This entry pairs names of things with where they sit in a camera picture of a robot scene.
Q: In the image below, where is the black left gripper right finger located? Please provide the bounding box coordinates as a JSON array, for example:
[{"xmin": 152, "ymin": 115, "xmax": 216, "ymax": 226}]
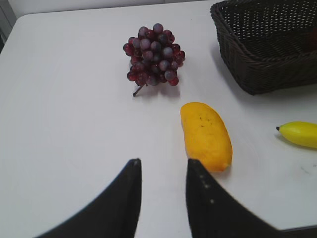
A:
[{"xmin": 186, "ymin": 158, "xmax": 288, "ymax": 238}]

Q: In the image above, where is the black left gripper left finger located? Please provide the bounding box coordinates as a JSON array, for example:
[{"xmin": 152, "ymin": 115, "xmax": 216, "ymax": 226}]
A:
[{"xmin": 40, "ymin": 159, "xmax": 142, "ymax": 238}]

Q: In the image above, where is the dark woven wicker basket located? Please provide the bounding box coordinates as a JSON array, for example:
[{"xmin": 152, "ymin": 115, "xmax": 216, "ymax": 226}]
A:
[{"xmin": 210, "ymin": 0, "xmax": 317, "ymax": 95}]

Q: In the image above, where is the yellow mango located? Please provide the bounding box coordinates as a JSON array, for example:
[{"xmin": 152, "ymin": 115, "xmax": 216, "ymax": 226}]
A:
[{"xmin": 180, "ymin": 102, "xmax": 233, "ymax": 172}]

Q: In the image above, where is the yellow banana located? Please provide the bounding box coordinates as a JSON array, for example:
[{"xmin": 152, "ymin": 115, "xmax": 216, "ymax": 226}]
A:
[{"xmin": 276, "ymin": 121, "xmax": 317, "ymax": 149}]

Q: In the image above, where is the purple grape bunch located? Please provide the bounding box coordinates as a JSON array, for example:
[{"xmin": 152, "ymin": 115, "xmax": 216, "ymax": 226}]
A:
[{"xmin": 123, "ymin": 23, "xmax": 186, "ymax": 97}]

